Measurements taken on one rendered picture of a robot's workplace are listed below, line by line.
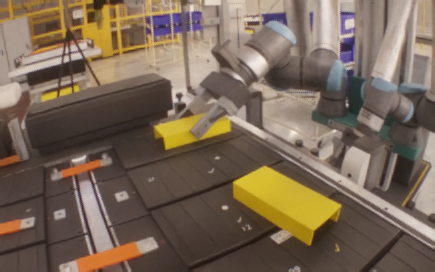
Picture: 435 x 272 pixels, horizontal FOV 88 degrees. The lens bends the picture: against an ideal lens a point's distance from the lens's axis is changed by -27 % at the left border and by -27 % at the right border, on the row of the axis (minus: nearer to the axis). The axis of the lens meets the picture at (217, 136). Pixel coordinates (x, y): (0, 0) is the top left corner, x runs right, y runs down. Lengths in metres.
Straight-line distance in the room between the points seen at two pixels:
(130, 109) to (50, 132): 0.24
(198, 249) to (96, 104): 0.50
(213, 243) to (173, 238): 0.06
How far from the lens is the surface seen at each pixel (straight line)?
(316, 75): 0.80
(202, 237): 0.41
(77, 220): 0.51
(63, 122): 0.78
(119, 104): 0.78
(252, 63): 0.68
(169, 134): 0.64
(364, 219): 0.46
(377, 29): 1.63
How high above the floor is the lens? 1.29
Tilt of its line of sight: 25 degrees down
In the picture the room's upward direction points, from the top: 3 degrees counter-clockwise
